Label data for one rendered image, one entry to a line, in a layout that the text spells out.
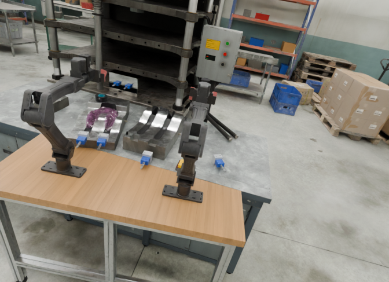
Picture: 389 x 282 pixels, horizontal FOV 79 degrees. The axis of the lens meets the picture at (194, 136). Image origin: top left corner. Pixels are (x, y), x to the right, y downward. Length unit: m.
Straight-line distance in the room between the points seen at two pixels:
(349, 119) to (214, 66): 3.16
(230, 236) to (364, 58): 7.86
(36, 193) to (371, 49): 8.36
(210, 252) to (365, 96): 3.61
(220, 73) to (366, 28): 6.74
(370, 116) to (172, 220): 4.17
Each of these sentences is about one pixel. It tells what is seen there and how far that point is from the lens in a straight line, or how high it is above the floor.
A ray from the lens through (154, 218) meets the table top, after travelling 1.09.
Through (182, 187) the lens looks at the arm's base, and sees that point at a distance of 1.14.
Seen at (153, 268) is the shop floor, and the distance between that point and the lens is 1.89.
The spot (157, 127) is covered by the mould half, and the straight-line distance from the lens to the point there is 1.55.
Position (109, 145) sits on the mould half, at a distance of 1.44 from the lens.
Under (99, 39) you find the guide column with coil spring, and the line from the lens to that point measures 2.23.
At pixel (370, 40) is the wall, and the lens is 8.53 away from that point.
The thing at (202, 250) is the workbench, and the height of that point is 0.15.
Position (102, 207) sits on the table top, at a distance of 1.14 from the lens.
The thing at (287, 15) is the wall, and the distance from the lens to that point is 7.89.
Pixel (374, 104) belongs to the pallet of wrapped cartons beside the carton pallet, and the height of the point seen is 0.68.
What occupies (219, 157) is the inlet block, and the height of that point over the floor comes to 0.85.
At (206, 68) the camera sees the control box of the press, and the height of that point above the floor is 1.16.
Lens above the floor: 1.63
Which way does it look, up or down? 30 degrees down
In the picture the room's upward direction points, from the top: 11 degrees clockwise
